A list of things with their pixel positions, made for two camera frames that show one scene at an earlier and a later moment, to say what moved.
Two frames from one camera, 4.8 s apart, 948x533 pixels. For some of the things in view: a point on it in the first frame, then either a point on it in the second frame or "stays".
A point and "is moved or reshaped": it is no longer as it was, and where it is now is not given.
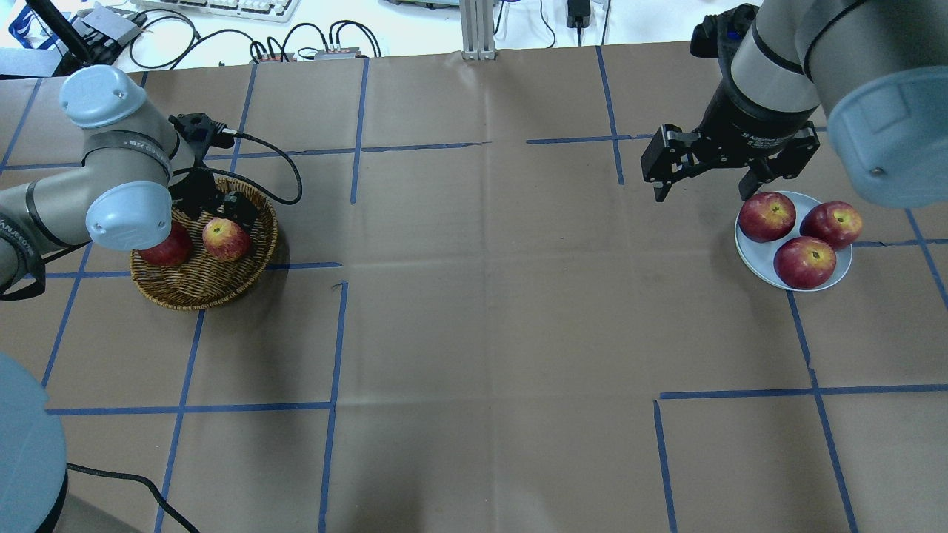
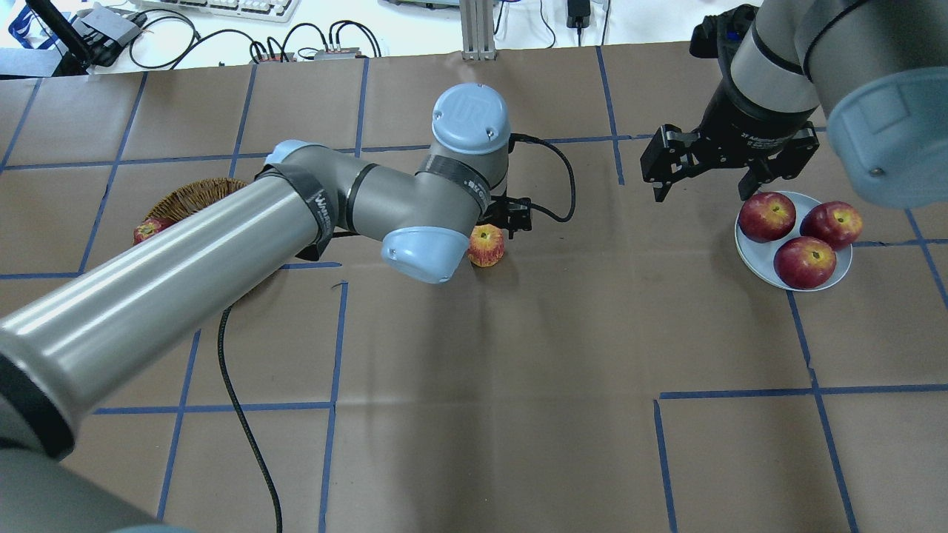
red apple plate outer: [837, 223] stays
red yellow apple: [225, 240] is moved or reshaped
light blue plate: [758, 257] stays
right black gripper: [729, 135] stays
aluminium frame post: [478, 21] stays
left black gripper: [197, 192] -> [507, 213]
